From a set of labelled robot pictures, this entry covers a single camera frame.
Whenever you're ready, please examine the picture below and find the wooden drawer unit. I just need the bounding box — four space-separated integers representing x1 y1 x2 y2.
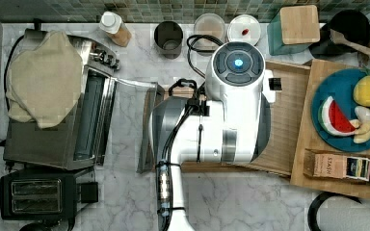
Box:
289 58 370 202

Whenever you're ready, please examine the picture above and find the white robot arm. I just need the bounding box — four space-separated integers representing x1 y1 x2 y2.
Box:
148 41 271 231

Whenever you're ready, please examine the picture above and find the silver toaster oven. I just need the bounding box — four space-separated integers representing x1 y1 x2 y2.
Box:
3 29 164 170

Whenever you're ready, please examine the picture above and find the dark metal cup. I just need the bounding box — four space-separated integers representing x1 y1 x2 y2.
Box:
154 21 184 59

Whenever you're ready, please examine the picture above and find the clear lidded brown container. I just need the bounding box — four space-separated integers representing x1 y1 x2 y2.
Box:
194 13 225 50

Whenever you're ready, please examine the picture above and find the bamboo cutting board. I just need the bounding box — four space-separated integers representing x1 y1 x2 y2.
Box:
171 60 310 177

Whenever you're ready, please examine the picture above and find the white lidded round container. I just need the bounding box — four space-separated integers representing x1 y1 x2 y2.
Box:
227 14 261 45

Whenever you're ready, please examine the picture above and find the white-capped brown bottle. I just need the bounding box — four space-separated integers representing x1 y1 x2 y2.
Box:
99 12 132 47

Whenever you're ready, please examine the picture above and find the teal box with wooden lid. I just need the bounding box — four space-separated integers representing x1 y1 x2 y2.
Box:
267 5 321 56

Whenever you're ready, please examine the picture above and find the Stash tea box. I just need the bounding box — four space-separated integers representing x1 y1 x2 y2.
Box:
304 152 370 182

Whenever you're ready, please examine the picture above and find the beige cloth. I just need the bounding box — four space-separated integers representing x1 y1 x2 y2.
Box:
6 31 83 129

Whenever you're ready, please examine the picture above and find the plush watermelon slice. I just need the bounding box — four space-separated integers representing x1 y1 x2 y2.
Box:
318 96 358 137

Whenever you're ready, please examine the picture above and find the black two-slot toaster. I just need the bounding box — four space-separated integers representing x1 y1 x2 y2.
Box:
0 167 99 220

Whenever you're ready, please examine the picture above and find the blue round plate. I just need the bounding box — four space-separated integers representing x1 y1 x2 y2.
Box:
310 68 370 152

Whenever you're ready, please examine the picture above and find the wooden spoon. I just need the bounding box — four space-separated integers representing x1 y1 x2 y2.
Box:
330 29 370 56

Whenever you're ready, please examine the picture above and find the plush peeled banana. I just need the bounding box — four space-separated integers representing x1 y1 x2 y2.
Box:
354 106 370 143

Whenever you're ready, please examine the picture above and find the yellow plush lemon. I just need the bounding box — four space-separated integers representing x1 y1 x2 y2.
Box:
353 75 370 107

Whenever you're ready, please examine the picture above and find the black pot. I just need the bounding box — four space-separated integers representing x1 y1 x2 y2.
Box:
309 10 370 59

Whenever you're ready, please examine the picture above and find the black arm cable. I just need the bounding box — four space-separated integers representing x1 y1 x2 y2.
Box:
155 34 225 231

